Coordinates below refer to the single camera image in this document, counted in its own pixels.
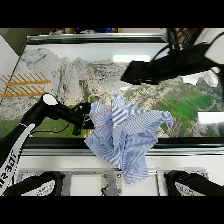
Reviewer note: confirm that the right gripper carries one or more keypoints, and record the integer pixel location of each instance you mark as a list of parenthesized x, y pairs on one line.
[(138, 71)]

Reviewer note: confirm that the blue striped shirt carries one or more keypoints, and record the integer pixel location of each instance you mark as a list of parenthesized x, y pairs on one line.
[(130, 133)]

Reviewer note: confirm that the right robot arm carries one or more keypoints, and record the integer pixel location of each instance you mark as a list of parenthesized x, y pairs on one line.
[(190, 60)]

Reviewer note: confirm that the orange wooden rack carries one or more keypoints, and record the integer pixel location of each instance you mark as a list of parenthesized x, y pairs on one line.
[(23, 87)]

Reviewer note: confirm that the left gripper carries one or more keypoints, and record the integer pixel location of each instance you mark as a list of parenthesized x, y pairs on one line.
[(81, 116)]

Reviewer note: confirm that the silver frame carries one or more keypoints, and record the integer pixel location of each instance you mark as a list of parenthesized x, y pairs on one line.
[(110, 186)]

